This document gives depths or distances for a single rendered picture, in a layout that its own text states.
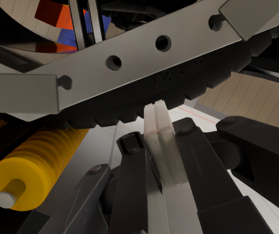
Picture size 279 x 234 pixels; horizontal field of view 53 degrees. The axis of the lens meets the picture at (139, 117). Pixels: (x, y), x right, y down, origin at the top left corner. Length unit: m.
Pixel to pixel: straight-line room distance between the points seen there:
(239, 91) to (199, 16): 4.90
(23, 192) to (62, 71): 0.13
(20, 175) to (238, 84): 4.90
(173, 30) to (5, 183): 0.21
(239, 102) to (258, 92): 0.36
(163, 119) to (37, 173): 0.17
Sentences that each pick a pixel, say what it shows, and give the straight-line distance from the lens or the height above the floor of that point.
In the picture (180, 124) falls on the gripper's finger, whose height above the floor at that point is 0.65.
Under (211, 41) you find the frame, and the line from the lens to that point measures 0.24.
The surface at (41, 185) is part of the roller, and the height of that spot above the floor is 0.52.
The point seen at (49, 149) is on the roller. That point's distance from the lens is 0.32.
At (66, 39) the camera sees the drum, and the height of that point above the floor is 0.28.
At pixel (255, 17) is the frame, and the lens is 0.25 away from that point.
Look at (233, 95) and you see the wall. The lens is 5.11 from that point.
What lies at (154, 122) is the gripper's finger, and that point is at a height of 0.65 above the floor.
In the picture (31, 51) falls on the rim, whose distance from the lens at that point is 0.35.
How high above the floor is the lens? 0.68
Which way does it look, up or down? 14 degrees down
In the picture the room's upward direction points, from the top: 24 degrees clockwise
